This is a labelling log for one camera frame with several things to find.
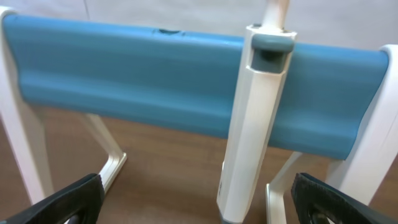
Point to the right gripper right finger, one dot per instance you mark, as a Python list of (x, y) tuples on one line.
[(323, 199)]

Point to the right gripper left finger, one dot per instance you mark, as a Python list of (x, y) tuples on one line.
[(71, 199)]

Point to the white pipette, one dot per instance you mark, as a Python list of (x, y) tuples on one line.
[(252, 124)]

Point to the white and blue stand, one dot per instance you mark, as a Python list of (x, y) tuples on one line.
[(124, 77)]

